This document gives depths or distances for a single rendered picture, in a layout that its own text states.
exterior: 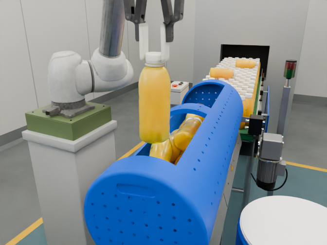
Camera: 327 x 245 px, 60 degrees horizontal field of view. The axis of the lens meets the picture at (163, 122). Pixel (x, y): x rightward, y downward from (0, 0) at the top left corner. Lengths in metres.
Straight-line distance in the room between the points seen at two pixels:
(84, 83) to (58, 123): 0.21
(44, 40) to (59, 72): 2.90
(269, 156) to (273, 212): 0.93
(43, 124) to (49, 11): 3.04
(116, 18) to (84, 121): 0.47
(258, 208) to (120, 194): 0.39
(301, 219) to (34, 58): 3.74
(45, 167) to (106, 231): 0.85
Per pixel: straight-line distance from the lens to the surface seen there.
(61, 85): 1.33
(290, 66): 1.85
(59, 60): 1.33
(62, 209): 1.56
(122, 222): 0.65
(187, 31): 5.96
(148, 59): 0.57
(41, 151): 1.46
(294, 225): 0.80
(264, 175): 1.79
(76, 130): 1.29
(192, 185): 0.59
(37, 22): 4.16
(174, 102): 1.72
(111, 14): 1.23
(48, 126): 1.37
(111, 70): 1.33
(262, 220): 0.78
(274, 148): 1.71
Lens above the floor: 1.52
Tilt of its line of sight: 21 degrees down
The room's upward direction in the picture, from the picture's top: straight up
